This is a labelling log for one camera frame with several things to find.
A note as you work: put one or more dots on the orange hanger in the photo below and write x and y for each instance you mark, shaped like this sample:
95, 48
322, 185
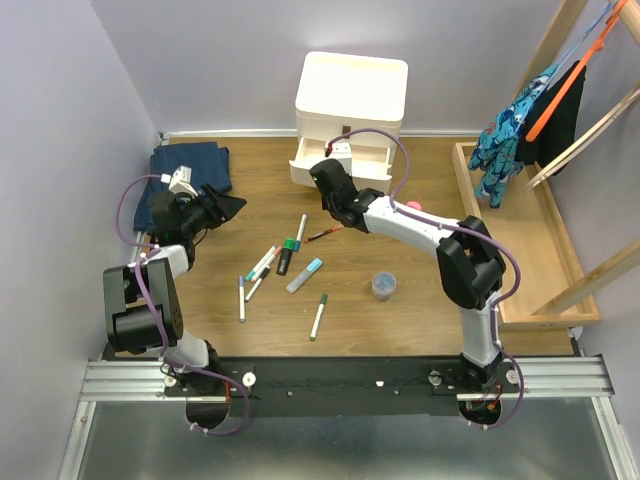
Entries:
598, 44

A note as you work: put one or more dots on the dark green capped marker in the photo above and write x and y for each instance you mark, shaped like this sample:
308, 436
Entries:
318, 317

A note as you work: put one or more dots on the pink lidded tube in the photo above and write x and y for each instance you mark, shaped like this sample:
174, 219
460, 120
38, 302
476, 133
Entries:
414, 205

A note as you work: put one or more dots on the drawer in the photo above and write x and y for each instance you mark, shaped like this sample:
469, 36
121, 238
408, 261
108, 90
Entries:
368, 166

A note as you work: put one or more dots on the blue patterned garment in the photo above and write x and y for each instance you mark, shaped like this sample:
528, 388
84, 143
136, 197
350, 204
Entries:
495, 151

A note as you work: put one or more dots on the black garment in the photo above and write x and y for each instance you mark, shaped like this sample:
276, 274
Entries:
559, 131

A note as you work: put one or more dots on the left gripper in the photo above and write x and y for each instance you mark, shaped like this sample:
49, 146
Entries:
227, 205

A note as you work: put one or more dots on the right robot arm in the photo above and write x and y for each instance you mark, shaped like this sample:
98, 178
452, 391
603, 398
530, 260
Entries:
470, 266

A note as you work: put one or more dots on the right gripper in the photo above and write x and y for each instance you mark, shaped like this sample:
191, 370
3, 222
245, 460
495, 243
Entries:
346, 174

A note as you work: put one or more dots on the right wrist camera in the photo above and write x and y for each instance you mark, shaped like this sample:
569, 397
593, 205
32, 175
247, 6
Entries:
340, 151

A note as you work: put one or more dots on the wooden tray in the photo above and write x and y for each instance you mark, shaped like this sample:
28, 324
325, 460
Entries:
528, 223

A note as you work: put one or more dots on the blue capped white marker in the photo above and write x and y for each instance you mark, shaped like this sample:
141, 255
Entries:
300, 232

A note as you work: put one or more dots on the aluminium rail frame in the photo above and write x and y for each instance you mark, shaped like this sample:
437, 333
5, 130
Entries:
136, 432

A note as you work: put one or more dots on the black capped white marker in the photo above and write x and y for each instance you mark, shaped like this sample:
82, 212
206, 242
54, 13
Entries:
257, 284

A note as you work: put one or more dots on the teal capped white marker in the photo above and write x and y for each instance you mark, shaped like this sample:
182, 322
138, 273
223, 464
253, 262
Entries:
260, 262

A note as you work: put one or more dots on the green black highlighter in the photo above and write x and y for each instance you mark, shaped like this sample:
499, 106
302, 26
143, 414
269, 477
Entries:
286, 253

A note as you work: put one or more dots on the pink capped white marker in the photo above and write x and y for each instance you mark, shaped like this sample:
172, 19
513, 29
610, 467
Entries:
266, 262

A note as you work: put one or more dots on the white drawer unit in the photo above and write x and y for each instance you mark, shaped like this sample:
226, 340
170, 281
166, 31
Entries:
337, 92

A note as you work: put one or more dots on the folded blue jeans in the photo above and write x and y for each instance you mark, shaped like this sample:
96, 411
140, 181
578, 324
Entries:
209, 164

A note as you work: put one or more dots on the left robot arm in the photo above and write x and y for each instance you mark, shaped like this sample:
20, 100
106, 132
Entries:
142, 310

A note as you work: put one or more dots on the light blue highlighter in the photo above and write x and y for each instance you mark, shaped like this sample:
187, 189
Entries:
304, 275

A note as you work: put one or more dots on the red gel pen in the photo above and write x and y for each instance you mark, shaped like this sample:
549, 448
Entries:
323, 233

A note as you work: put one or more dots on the purple capped white marker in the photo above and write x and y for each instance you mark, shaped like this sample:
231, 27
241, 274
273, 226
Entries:
242, 301

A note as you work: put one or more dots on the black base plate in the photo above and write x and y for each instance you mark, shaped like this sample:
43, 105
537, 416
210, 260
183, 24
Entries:
261, 387

